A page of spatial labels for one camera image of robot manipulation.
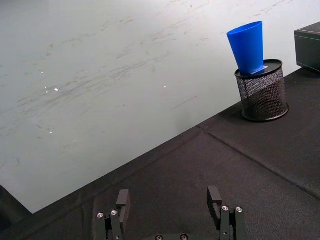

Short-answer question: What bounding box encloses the blue plastic cup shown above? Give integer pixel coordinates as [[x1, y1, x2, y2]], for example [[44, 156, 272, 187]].
[[226, 20, 266, 75]]

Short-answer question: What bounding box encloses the pale wall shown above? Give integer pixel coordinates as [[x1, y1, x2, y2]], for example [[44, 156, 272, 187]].
[[0, 0, 320, 215]]

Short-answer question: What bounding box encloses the black mesh pen holder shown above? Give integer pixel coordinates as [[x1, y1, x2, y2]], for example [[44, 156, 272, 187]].
[[234, 58, 290, 123]]

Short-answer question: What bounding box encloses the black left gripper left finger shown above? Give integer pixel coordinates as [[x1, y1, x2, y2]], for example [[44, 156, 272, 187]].
[[93, 189, 132, 240]]

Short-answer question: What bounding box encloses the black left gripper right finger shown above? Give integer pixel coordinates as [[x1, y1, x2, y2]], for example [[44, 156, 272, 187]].
[[206, 185, 246, 240]]

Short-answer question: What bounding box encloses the black table cloth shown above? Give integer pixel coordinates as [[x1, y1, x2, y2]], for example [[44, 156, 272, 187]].
[[0, 66, 320, 240]]

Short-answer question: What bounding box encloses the black box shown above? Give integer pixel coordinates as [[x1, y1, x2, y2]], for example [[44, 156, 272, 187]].
[[293, 21, 320, 74]]

